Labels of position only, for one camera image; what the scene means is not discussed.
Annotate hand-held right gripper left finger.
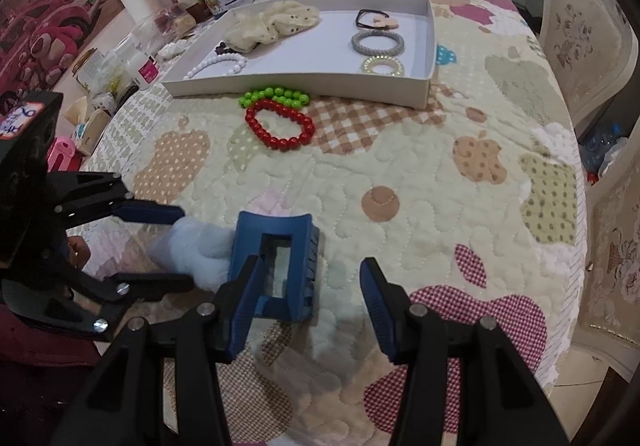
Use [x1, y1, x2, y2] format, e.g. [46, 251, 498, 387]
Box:
[52, 256, 266, 446]

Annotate person's left hand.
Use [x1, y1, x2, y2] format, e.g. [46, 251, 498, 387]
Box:
[66, 235, 92, 273]

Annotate person's dark red clothing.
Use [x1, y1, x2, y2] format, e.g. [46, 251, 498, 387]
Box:
[0, 303, 103, 446]

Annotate pink plastic stool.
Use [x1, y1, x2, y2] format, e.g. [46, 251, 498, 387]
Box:
[47, 136, 84, 171]

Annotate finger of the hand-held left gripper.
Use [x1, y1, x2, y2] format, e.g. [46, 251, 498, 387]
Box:
[47, 172, 186, 229]
[15, 251, 195, 342]

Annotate cream dotted scrunchie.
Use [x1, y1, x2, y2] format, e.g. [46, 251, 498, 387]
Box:
[222, 0, 321, 52]

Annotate metal tin can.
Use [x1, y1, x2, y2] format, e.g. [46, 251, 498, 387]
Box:
[72, 48, 108, 92]

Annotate cream carton boxes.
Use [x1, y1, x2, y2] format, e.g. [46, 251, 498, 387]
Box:
[65, 96, 117, 157]

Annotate red bead bracelet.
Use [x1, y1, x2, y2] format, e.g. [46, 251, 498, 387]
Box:
[244, 100, 316, 151]

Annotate crumpled white tissue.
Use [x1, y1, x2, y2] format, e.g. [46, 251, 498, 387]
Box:
[157, 40, 189, 61]

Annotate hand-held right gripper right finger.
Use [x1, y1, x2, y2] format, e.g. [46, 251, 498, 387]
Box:
[360, 257, 571, 446]

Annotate blue hair claw clip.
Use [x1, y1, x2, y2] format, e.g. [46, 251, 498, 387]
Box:
[227, 211, 322, 324]

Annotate white bead bracelet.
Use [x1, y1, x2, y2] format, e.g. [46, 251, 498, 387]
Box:
[182, 53, 249, 80]

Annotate white cardboard tray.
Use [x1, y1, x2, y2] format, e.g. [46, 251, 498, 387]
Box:
[161, 0, 437, 110]

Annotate pink plush bear poster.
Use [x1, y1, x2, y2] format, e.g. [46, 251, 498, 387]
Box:
[0, 0, 132, 94]

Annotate white pill bottle magenta label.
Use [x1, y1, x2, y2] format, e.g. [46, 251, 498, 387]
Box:
[122, 43, 159, 89]

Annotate rhinestone hair tie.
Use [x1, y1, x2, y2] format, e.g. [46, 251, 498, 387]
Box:
[361, 56, 404, 75]

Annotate plastic bag yellow contents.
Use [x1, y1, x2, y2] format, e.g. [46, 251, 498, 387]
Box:
[94, 50, 132, 95]

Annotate green bead bracelet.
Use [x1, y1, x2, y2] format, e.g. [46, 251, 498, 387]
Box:
[238, 84, 312, 109]

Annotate clear bag of snacks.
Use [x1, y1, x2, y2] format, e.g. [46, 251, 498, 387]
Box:
[152, 6, 198, 35]

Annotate plastic water bottles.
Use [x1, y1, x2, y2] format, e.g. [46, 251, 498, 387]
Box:
[580, 123, 629, 185]

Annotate grey hair tie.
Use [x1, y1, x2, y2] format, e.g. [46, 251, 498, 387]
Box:
[350, 30, 404, 57]

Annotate black hair tie pink heart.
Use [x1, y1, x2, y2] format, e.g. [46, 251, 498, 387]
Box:
[355, 10, 401, 33]

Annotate cream floral carved chair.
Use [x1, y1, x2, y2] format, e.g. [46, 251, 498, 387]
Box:
[537, 0, 640, 127]
[570, 161, 640, 379]

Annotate white fluffy hair tie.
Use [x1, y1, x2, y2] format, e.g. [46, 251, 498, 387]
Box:
[145, 216, 238, 291]

